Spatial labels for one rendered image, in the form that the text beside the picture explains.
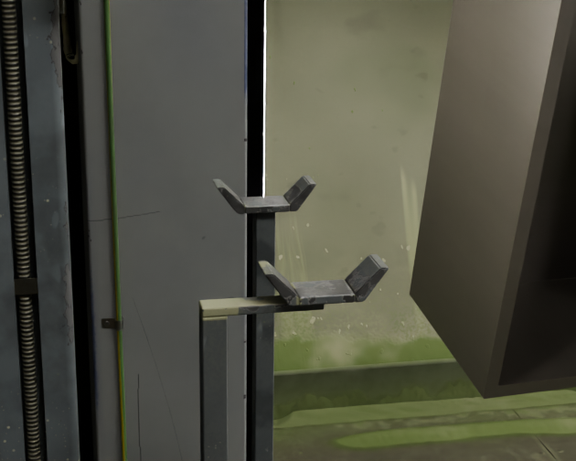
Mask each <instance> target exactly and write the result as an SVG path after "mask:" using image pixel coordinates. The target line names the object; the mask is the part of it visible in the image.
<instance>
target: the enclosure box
mask: <svg viewBox="0 0 576 461"><path fill-rule="evenodd" d="M410 296H411V298H412V299H413V300H414V302H415V303H416V305H417V306H418V308H419V309H420V310H421V311H422V313H423V314H424V315H425V317H426V318H427V320H428V321H429V322H430V324H431V325H432V327H433V328H434V330H435V331H436V333H437V334H438V335H439V337H440V338H441V340H442V341H443V343H444V344H445V346H446V347H447V348H448V349H449V350H450V352H451V353H452V355H453V356H454V358H455V359H456V361H457V362H458V363H459V365H460V366H461V368H462V369H463V370H464V372H465V374H466V375H467V376H468V378H469V379H470V381H471V382H472V383H473V385H474V386H475V387H476V389H477V390H478V391H479V393H480V394H481V396H482V397H483V398H484V399H489V398H495V397H503V396H510V395H517V394H524V393H532V392H539V391H552V390H559V389H566V388H573V387H576V0H453V9H452V14H451V21H450V27H449V33H448V39H447V46H446V51H445V58H444V64H443V75H442V82H441V88H440V94H439V101H438V106H437V113H436V119H435V125H434V131H433V138H432V149H431V155H430V161H429V167H428V174H427V179H426V186H425V191H424V198H423V204H422V210H421V222H420V227H419V234H418V240H417V246H416V252H415V259H414V265H413V271H412V278H411V289H410Z"/></svg>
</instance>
